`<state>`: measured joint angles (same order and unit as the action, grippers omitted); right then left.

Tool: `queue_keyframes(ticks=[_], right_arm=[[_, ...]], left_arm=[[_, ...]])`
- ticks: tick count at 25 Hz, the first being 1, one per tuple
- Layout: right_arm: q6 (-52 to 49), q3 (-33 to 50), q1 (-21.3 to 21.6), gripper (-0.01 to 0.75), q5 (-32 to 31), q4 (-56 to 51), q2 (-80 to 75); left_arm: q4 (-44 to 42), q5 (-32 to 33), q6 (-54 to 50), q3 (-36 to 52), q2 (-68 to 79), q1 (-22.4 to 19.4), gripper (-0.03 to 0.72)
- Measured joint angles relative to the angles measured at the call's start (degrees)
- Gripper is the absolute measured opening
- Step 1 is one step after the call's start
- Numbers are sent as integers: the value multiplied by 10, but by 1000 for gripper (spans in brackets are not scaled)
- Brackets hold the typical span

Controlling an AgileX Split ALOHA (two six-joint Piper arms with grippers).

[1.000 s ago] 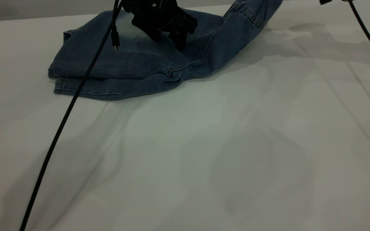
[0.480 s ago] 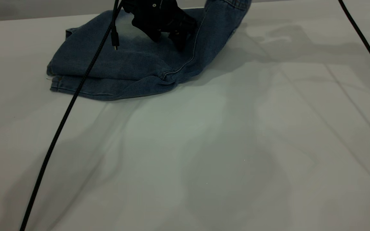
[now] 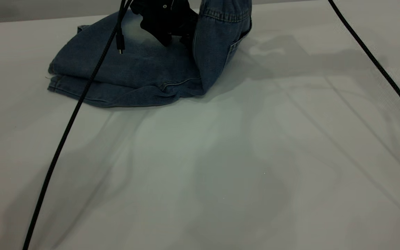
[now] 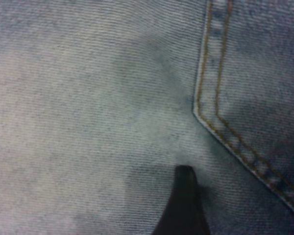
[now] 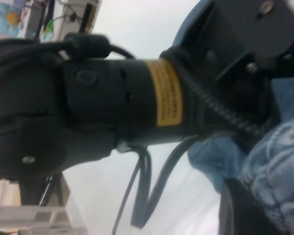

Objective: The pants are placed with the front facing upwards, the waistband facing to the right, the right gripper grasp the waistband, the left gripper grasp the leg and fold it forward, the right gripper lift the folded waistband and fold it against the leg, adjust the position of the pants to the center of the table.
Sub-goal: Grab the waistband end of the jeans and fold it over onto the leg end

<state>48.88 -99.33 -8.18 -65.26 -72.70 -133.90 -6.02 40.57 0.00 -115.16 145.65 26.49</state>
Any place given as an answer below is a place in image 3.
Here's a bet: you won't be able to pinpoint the blue denim shorts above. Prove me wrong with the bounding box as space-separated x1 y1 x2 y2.
47 0 253 108

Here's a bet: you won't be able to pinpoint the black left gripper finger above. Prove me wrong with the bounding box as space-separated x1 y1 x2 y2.
150 30 173 48
179 33 198 49

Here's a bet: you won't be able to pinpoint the thick black braided cable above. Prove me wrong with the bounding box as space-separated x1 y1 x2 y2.
327 0 400 126
22 0 134 250

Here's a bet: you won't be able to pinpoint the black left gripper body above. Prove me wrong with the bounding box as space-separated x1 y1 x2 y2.
130 0 199 36

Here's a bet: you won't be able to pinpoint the thin black plug cable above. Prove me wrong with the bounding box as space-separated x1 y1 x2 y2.
116 0 127 55

